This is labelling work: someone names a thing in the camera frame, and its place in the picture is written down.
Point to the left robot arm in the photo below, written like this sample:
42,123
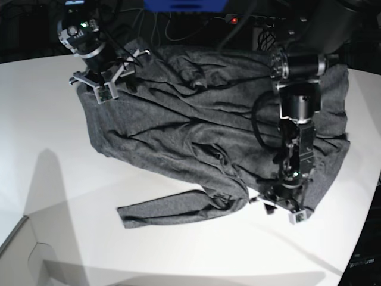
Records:
305,49

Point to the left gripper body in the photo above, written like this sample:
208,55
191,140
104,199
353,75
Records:
291,200

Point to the grey t-shirt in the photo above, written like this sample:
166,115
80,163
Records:
187,116

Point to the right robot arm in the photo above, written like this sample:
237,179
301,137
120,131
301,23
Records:
81,30

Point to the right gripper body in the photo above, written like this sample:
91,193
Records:
104,85

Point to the black power strip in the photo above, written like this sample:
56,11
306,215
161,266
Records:
255,20

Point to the blue box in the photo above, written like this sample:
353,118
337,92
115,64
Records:
213,6

